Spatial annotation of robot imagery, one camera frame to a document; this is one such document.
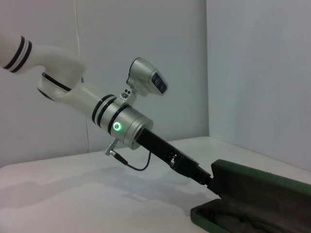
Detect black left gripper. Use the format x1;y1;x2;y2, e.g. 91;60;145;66
135;127;217;194

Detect green glasses case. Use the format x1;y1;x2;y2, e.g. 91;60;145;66
190;159;311;233

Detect black glasses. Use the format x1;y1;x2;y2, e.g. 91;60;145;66
208;210;273;233

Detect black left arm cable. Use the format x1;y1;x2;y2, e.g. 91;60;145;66
104;140;153;172

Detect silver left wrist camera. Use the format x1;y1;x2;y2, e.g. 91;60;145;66
118;57;170;102

